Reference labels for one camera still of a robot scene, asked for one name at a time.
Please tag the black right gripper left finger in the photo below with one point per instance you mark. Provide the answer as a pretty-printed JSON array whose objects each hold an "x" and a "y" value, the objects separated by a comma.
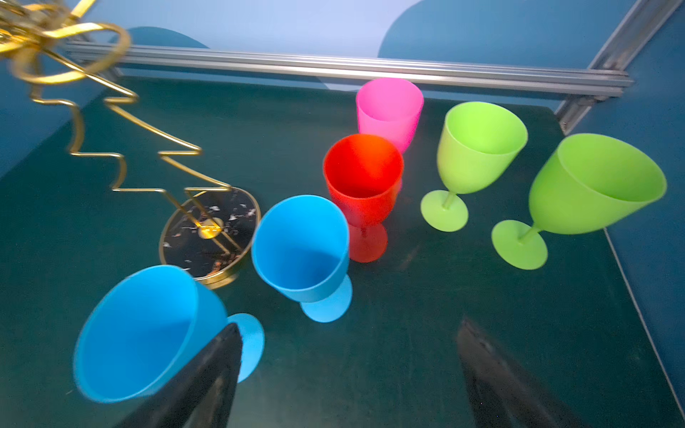
[{"x": 202, "y": 393}]

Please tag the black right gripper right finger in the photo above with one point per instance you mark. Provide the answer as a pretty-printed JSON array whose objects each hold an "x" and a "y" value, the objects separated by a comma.
[{"x": 501, "y": 392}]

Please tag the blue wine glass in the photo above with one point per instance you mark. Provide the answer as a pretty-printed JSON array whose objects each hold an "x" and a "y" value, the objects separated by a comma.
[
  {"x": 302, "y": 250},
  {"x": 147, "y": 328}
]

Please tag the green wine glass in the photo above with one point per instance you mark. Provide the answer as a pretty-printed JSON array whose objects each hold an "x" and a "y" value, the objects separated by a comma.
[
  {"x": 591, "y": 181},
  {"x": 478, "y": 142}
]

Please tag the red plastic wine glass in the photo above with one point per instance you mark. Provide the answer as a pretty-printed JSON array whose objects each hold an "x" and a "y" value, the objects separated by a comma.
[{"x": 363, "y": 174}]

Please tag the magenta plastic wine glass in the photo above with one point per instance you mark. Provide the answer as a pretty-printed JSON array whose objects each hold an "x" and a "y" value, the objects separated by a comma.
[{"x": 390, "y": 108}]

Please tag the aluminium frame back rail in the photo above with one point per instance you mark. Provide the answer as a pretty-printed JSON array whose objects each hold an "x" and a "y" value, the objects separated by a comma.
[{"x": 572, "y": 82}]

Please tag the gold wire glass rack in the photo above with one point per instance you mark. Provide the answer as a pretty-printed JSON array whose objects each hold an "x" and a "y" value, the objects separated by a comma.
[{"x": 210, "y": 232}]

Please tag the aluminium frame right post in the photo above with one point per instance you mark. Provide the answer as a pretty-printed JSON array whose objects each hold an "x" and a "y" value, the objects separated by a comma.
[{"x": 633, "y": 33}]

